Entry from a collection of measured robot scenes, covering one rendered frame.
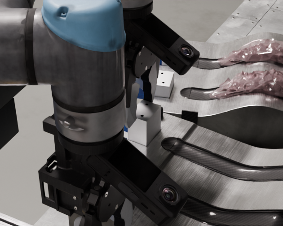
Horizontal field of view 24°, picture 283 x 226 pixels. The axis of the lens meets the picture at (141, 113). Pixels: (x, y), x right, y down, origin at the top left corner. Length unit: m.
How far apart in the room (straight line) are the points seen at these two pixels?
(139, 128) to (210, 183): 0.15
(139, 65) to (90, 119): 0.35
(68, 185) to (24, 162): 1.69
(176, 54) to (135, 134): 0.18
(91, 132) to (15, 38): 0.12
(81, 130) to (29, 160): 1.76
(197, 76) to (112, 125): 0.65
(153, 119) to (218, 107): 0.18
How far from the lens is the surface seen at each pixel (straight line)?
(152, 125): 1.06
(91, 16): 0.59
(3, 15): 0.63
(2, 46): 0.62
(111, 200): 0.74
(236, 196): 1.00
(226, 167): 1.06
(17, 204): 2.26
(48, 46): 0.61
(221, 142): 1.09
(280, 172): 1.03
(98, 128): 0.66
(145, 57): 1.00
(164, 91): 1.23
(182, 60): 0.96
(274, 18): 1.64
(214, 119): 1.19
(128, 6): 0.94
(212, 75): 1.30
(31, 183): 2.33
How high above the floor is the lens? 1.58
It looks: 37 degrees down
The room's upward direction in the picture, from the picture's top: straight up
